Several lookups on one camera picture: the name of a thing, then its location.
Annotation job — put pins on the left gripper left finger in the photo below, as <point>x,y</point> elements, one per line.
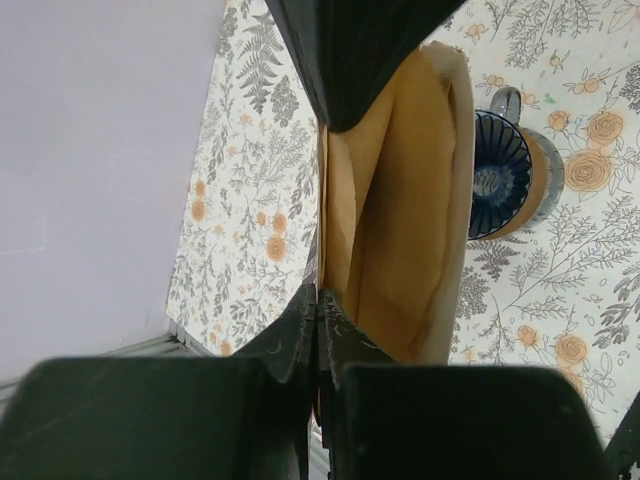
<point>244,416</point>

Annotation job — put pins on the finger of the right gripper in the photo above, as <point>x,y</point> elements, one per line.
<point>298,24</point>
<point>362,45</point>

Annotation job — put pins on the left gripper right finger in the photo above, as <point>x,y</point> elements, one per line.
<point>384,420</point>

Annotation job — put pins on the glass coffee server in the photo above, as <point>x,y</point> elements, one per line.
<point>548,168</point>

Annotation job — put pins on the blue glass dripper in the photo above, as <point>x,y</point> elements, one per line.
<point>502,174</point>

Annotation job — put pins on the brown paper filter stack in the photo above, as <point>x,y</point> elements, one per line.
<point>385,208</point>

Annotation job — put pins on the floral table mat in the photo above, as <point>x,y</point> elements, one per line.
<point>560,292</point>

